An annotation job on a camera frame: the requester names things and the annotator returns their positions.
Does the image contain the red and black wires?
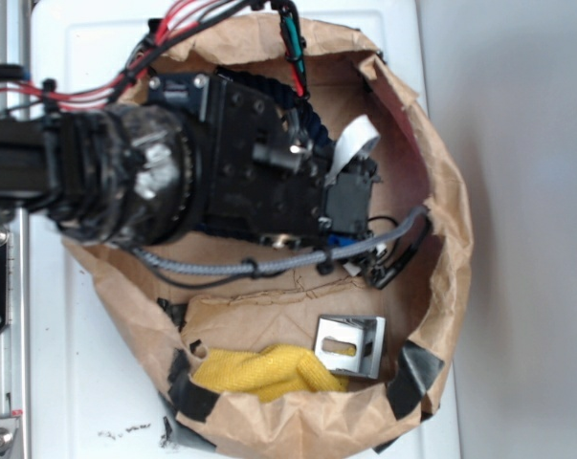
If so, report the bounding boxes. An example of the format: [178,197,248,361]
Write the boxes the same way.
[10,0,313,116]

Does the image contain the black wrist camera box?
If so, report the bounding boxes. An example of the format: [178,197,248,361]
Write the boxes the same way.
[324,159,377,237]

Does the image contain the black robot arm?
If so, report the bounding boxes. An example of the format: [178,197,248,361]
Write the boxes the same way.
[0,68,334,247]

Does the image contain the brown paper bag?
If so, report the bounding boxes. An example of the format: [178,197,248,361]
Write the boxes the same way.
[67,19,474,458]

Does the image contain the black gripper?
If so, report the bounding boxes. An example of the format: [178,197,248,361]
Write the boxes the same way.
[147,72,332,246]

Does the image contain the yellow woven cloth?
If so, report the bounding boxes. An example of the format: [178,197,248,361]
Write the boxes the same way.
[192,344,349,403]

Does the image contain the aluminium frame rail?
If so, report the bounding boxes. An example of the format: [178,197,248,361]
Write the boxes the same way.
[0,1,33,458]

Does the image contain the grey braided cable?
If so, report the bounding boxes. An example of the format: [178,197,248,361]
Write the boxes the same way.
[133,206,430,278]

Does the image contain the white ribbon cable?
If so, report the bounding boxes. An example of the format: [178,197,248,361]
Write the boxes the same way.
[323,116,381,188]

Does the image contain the metal angle bracket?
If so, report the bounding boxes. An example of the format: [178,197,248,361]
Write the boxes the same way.
[314,315,386,380]

